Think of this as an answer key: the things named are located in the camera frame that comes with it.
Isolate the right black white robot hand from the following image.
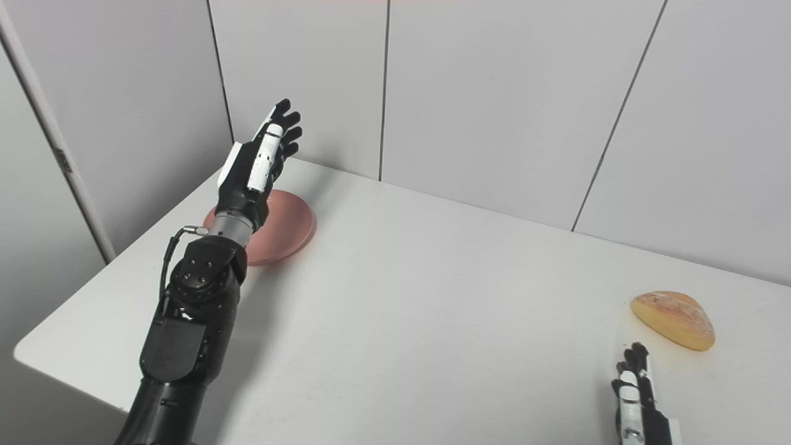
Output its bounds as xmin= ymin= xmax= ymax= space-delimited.
xmin=611 ymin=342 xmax=680 ymax=445

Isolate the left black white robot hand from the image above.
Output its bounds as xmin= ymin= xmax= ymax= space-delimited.
xmin=216 ymin=99 xmax=303 ymax=231

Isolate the pink plate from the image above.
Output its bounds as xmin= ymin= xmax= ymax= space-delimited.
xmin=203 ymin=189 xmax=317 ymax=266

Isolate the golden bread roll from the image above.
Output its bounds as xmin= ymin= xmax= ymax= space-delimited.
xmin=630 ymin=290 xmax=716 ymax=352

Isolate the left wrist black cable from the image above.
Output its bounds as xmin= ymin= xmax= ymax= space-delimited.
xmin=159 ymin=226 xmax=209 ymax=303

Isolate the white wall post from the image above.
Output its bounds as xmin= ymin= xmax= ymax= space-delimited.
xmin=0 ymin=9 xmax=117 ymax=264

